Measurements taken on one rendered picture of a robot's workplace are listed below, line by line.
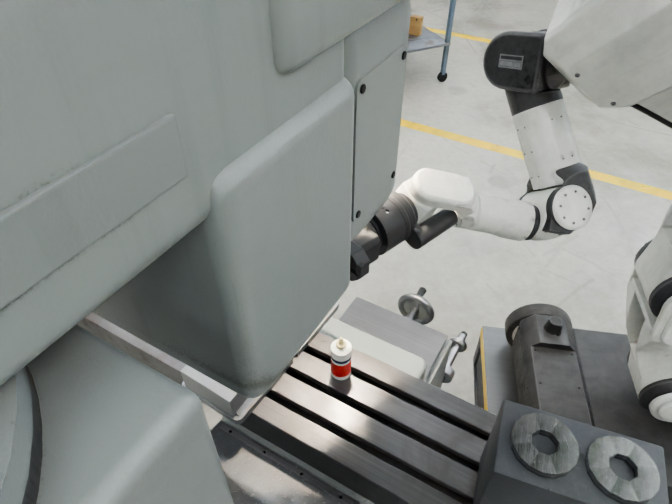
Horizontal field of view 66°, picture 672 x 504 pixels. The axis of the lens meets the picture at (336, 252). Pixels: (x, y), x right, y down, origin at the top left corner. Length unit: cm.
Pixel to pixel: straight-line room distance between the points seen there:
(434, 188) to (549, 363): 83
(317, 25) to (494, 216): 62
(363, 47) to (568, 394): 120
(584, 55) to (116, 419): 76
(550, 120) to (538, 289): 170
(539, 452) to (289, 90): 60
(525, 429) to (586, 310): 184
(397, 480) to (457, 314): 152
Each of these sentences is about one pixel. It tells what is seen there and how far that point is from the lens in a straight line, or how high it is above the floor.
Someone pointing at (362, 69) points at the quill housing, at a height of 158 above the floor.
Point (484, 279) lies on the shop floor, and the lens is 259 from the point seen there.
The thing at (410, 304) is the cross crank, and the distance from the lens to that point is 157.
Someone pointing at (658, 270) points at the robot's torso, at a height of 105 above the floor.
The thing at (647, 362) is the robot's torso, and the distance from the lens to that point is 141.
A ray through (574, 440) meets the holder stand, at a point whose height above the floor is 110.
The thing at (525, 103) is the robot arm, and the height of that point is 136.
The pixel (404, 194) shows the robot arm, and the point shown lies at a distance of 87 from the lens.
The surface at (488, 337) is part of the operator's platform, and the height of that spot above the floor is 40.
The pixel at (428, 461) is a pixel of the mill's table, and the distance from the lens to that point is 98.
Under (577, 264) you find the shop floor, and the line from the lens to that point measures 283.
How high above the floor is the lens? 178
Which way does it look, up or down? 42 degrees down
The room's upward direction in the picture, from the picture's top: straight up
